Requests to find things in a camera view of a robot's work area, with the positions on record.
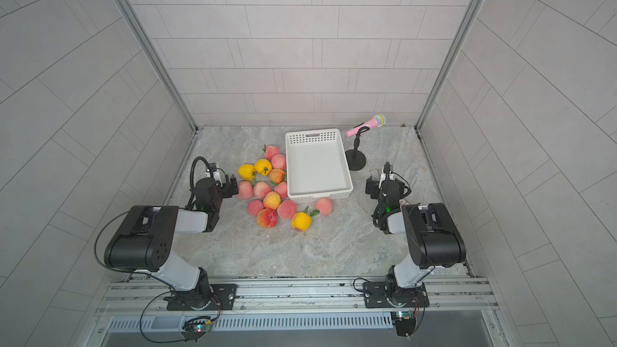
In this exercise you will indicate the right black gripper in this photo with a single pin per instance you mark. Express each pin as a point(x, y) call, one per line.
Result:
point(377, 188)

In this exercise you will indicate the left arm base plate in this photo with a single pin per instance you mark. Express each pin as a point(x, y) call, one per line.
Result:
point(199, 299)

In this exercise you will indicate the aluminium mounting rail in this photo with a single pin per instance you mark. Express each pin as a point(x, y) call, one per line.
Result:
point(343, 295)

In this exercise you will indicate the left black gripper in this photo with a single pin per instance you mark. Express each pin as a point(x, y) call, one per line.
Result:
point(226, 188)

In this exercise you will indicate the pink toy microphone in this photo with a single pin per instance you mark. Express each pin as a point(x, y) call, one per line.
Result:
point(377, 121)

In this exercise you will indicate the left circuit board with cable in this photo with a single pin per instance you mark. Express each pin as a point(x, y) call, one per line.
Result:
point(192, 330)

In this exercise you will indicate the red orange peach bottom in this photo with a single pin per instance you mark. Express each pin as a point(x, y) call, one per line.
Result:
point(266, 218)

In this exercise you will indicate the white perforated plastic basket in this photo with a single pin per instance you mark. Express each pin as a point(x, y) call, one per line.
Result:
point(316, 166)

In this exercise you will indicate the white ventilation grille strip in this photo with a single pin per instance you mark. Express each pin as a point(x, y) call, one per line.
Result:
point(255, 322)

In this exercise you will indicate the right circuit board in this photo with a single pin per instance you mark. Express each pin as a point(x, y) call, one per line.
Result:
point(405, 322)

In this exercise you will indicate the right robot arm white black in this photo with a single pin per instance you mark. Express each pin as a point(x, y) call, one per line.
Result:
point(432, 237)

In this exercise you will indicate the pink peach beside basket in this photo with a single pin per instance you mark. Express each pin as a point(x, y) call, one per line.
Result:
point(282, 190)

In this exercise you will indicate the dark pink peach lower left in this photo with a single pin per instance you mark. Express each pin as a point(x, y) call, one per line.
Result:
point(254, 207)

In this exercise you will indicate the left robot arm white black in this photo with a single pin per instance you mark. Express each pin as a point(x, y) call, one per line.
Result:
point(143, 242)

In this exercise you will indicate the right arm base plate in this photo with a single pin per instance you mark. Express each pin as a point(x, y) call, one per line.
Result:
point(387, 295)

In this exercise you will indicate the yellow peach with leaf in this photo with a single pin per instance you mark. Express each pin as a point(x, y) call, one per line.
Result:
point(302, 220)

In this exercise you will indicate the pink peach left row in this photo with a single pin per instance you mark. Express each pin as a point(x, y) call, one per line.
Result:
point(245, 190)

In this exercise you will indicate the orange wrinkled peach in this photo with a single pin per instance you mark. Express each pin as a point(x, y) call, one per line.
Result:
point(277, 176)

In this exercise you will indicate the pink peach with leaf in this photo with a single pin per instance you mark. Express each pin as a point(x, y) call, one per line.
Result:
point(270, 152)

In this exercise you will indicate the orange pink peach centre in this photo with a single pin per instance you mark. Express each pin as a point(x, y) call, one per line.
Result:
point(272, 200)

